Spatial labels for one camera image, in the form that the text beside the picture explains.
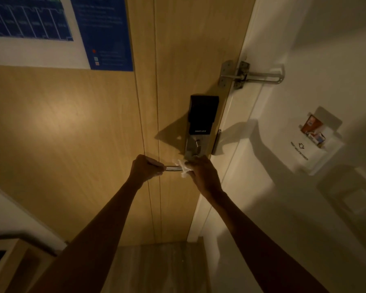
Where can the person's left hand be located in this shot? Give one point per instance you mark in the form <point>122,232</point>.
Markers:
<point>145,169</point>

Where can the person's right hand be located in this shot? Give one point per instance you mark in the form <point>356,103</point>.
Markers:
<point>206,176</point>

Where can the white wet wipe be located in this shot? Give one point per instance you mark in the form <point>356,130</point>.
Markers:
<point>183,167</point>

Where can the person's left forearm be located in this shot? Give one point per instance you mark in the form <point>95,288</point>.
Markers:
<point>91,247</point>

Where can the person's right forearm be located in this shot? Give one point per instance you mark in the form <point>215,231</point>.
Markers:
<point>268,253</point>

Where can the black silver door lock body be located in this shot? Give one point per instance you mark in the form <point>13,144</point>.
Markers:
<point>203,114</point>

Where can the light wooden door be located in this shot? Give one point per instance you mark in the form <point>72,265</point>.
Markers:
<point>64,134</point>

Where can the silver door guard latch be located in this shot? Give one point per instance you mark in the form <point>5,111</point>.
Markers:
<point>262,77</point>

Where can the dark lock edge plate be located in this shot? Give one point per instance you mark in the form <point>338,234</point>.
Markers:
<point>216,142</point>

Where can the white key card holder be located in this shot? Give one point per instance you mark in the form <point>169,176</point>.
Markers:
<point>305,155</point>

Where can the blue white floor plan poster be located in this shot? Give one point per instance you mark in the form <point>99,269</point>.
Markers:
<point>33,53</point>

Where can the wooden side table black top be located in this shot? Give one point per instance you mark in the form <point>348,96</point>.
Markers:
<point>12,265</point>

